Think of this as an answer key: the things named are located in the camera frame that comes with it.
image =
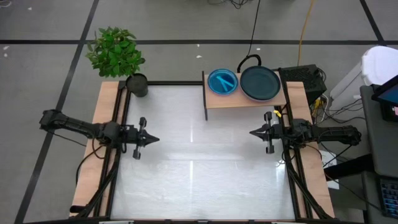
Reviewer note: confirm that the black keyboard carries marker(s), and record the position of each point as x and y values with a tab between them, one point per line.
390	199

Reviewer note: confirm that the black perforated box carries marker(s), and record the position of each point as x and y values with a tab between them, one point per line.
303	81

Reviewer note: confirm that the green plant in black pot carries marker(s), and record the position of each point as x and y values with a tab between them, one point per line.
115	53

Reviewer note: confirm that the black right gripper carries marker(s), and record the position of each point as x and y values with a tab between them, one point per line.
281	133

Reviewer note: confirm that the dark teal large plate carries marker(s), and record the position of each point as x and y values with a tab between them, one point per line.
260	83

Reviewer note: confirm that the cyan translucent small plate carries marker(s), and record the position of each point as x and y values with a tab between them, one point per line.
217	88

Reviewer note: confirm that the white paper sheet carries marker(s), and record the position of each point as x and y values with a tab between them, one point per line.
329	161

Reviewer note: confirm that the black flat bar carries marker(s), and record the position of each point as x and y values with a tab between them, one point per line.
348	166

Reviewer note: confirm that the yellow tag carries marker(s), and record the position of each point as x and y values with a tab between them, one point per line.
277	113

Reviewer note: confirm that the black aluminium rig frame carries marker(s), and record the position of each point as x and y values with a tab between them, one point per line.
174	83

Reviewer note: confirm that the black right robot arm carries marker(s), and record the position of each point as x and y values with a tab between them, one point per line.
335	133

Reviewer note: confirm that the white plastic lid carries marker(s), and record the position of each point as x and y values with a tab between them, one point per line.
381	63

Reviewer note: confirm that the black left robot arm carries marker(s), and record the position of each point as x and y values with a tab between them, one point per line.
74	124

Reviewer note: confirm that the dark grey cart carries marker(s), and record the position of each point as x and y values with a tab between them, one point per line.
382	149

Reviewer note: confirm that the black tablet screen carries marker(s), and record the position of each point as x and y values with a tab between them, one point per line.
388	95

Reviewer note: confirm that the wooden shelf with black frame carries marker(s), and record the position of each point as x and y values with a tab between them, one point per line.
236	101

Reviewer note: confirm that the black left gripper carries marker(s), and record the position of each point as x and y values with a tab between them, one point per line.
132	135

